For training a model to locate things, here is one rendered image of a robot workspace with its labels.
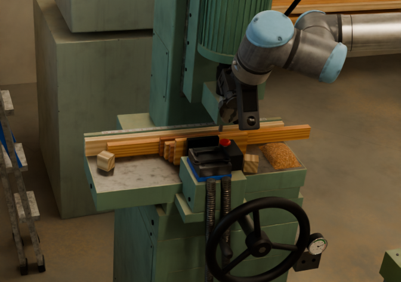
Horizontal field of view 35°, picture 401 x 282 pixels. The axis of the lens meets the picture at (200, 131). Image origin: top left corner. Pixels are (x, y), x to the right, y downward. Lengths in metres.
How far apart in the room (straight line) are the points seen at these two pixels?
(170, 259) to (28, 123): 2.09
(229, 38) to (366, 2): 2.83
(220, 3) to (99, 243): 1.56
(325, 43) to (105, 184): 0.68
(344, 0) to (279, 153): 2.57
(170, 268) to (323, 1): 2.69
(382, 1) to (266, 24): 3.16
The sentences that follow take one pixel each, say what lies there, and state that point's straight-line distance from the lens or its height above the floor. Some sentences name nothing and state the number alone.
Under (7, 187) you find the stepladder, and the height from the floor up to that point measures 0.43.
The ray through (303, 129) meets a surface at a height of 0.94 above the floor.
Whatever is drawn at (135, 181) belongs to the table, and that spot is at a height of 0.90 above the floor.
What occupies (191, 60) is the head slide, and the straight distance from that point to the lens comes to 1.82.
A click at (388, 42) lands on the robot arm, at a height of 1.35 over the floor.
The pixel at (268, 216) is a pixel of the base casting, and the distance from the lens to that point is 1.87.
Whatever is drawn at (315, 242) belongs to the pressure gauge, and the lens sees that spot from 1.92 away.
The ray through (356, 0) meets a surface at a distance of 4.35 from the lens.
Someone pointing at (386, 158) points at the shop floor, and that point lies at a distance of 3.81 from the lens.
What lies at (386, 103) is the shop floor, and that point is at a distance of 4.46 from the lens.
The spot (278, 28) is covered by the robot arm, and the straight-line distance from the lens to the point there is 1.34.
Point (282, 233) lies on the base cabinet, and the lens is 1.93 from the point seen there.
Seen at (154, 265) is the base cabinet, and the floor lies 0.62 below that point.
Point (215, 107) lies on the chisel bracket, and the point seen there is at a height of 1.05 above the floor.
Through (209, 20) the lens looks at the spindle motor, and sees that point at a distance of 1.63.
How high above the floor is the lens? 1.86
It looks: 30 degrees down
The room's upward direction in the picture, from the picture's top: 6 degrees clockwise
